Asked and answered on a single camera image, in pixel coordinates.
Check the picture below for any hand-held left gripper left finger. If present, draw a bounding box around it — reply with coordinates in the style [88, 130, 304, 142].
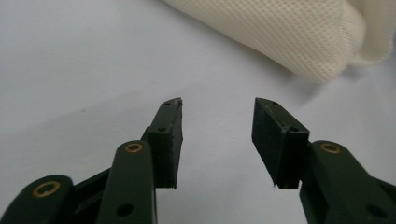
[94, 97, 184, 224]

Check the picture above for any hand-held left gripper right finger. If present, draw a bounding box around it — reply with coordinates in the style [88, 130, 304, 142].
[251, 97, 396, 224]

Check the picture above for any cream mesh laundry bag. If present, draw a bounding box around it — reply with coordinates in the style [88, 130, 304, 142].
[162, 0, 396, 84]

